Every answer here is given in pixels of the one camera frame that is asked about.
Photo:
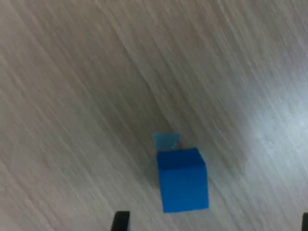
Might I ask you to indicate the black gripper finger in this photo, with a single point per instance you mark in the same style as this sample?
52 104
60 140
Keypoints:
305 222
121 222

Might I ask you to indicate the blue cube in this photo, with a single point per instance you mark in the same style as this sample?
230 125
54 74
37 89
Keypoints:
183 183

